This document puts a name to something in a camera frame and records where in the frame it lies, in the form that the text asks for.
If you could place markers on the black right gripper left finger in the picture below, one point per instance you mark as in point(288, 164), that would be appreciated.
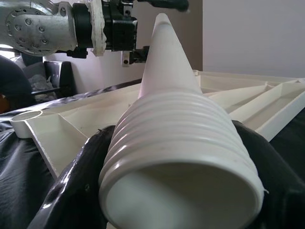
point(78, 181)

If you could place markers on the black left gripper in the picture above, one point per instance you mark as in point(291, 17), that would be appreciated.
point(121, 33)

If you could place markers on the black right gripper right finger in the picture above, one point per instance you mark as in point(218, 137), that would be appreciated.
point(281, 190)

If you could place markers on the white plastic table leg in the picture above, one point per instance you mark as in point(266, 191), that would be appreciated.
point(171, 124)

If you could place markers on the white plastic table top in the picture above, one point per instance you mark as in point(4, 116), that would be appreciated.
point(250, 83)

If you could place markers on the black chair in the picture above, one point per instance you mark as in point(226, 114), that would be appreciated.
point(64, 78)

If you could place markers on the grey cloth pile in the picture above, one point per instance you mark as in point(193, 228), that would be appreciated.
point(40, 81)

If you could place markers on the person in dark clothes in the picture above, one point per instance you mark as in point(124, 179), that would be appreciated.
point(12, 83)

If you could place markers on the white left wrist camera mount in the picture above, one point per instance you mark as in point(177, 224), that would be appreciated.
point(97, 28)

